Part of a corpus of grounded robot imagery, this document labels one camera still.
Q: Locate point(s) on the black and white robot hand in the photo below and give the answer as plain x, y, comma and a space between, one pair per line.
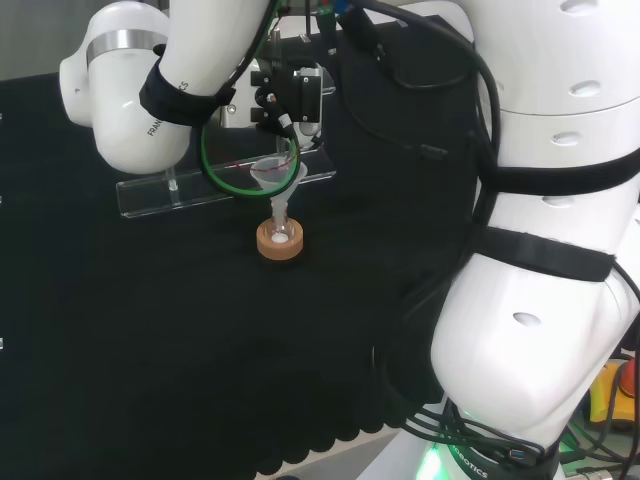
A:
305, 100

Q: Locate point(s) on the small glass round-bottom flask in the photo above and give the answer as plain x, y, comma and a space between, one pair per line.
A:
280, 235

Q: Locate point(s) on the black bench cloth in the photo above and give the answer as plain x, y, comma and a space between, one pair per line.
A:
150, 325

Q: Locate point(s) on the translucent plastic funnel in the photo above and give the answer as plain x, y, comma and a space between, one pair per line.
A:
272, 185

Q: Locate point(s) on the yellow stop button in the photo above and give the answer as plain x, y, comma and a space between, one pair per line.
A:
617, 395

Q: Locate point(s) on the clear acrylic funnel stand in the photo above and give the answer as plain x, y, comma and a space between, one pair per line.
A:
165, 195

